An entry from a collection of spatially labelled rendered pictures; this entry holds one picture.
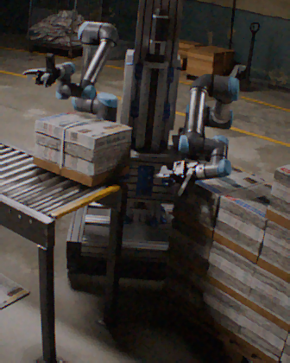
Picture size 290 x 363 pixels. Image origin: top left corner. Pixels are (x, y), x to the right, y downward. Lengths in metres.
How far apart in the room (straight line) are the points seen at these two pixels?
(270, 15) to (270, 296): 7.34
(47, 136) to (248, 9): 7.23
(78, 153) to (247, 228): 0.81
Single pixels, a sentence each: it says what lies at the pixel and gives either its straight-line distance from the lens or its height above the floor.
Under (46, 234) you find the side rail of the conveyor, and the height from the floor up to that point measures 0.75.
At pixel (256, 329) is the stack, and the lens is 2.57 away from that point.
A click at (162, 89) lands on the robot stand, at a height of 1.10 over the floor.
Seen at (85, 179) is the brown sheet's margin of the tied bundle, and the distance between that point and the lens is 2.51.
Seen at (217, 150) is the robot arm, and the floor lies 1.02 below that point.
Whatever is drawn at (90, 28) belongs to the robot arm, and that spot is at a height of 1.43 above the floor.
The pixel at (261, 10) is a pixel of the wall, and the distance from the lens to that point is 9.44.
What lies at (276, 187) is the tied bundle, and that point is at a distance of 2.29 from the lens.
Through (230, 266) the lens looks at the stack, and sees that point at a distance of 2.56.
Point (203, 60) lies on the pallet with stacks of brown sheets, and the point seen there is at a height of 0.41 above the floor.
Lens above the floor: 1.79
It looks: 21 degrees down
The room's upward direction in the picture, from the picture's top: 6 degrees clockwise
